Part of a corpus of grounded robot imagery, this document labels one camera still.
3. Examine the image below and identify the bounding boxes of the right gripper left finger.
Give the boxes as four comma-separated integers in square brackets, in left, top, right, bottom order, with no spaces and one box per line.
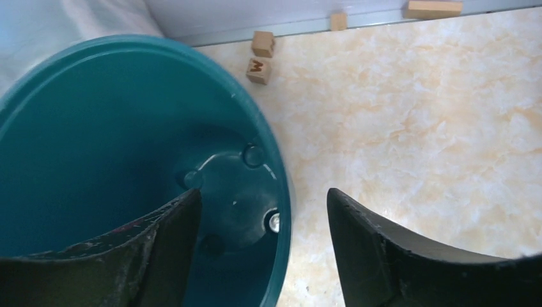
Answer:
[1,189,202,306]

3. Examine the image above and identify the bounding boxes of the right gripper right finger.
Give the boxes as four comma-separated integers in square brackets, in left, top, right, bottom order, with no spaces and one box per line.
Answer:
[327,188,541,306]

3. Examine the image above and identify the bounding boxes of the teal plastic trash bin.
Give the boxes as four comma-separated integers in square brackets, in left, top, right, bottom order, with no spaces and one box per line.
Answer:
[1,35,292,306]

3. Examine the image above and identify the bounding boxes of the wooden letter cube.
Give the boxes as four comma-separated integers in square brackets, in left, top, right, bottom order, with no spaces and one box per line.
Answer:
[245,58,272,85]

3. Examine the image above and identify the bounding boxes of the plain wooden cube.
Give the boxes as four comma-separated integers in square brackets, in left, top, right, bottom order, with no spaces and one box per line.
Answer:
[251,31,275,58]

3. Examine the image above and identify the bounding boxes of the small wooden block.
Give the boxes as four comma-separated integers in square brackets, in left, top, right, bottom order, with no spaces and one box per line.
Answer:
[329,12,348,31]

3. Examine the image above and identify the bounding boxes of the long wooden block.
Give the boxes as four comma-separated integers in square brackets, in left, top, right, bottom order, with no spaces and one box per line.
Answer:
[403,1,463,20]

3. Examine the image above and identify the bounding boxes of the large full translucent bag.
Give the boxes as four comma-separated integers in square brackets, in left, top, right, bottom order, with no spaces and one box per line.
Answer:
[1,0,162,93]

